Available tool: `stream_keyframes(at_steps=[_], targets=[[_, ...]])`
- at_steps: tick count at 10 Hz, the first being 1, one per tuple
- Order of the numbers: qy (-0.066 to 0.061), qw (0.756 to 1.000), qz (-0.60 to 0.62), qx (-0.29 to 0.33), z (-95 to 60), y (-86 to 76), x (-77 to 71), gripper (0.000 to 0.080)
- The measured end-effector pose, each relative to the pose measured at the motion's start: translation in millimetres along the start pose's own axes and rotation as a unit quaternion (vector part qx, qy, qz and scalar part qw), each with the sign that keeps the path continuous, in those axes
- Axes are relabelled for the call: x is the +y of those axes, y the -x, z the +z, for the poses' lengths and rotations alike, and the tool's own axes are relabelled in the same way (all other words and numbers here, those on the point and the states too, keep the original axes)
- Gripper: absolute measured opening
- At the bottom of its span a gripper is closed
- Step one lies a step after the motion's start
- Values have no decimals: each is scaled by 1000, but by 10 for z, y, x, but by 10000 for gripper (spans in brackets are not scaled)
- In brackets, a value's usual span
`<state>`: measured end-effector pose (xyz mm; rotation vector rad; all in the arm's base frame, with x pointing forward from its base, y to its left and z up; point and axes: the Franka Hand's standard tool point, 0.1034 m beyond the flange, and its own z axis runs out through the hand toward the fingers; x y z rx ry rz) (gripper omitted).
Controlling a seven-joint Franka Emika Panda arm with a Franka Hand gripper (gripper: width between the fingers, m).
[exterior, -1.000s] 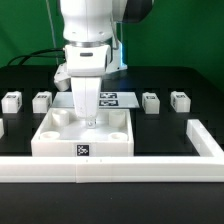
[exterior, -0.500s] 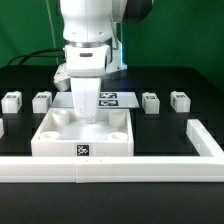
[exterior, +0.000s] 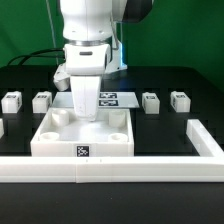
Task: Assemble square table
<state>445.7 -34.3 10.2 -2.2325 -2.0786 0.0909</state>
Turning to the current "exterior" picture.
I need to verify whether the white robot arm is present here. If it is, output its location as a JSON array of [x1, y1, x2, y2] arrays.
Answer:
[[54, 0, 154, 121]]

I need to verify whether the white square table top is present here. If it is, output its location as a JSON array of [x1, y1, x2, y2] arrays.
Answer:
[[30, 108, 134, 157]]

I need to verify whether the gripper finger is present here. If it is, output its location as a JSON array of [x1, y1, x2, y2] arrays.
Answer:
[[70, 76, 86, 119], [86, 76, 101, 121]]

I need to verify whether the tag plate with markers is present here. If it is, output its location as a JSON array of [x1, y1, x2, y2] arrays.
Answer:
[[52, 92, 139, 108]]

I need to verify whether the black cable bundle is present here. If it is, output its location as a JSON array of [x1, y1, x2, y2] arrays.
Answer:
[[6, 48, 66, 66]]

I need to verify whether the white U-shaped fence wall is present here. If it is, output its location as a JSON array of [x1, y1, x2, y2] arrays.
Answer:
[[0, 119, 224, 183]]

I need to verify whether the partial white block left edge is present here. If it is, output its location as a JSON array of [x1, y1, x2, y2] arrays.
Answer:
[[0, 118, 4, 139]]

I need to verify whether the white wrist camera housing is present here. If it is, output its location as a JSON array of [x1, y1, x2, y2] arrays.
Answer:
[[53, 64, 70, 91]]

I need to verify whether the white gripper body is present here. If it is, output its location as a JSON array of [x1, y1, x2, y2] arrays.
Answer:
[[64, 44, 111, 75]]

